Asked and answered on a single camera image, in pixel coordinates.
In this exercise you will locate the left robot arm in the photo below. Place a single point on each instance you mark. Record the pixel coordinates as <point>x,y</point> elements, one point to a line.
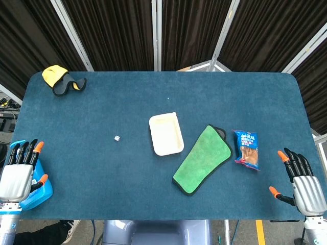
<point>9,222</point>

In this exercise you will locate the blue felt table mat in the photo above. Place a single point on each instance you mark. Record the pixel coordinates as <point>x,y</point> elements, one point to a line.
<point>163,114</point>

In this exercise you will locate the folding screen partition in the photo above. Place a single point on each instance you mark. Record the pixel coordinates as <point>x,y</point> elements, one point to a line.
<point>163,33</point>

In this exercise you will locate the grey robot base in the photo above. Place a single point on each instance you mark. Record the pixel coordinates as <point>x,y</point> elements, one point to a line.
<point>158,232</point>

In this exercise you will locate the black and white shoe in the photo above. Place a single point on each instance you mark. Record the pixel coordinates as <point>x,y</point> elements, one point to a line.
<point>70,228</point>

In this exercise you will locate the green microfiber cloth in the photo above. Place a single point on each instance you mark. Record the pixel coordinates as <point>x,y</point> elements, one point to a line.
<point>201,160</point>

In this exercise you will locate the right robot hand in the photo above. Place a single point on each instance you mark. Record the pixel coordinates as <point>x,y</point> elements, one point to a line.
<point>305,191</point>

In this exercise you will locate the yellow and grey cloth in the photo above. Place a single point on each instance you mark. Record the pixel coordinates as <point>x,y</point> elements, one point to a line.
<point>60,79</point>

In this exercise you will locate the blue plastic container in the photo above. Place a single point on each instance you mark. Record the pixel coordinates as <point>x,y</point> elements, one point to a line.
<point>38,186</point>

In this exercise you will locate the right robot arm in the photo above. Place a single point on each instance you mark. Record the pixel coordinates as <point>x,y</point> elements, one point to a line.
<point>315,229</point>

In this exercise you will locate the blue snack packet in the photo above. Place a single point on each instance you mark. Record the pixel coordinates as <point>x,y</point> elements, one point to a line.
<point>247,149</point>

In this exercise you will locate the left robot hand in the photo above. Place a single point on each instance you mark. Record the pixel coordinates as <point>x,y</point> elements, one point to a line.
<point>15,181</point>

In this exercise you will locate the white plastic tray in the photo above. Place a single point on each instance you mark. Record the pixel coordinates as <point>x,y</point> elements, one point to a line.
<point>166,134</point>

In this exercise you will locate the white die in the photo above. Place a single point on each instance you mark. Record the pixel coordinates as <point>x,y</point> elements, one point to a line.
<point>117,138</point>

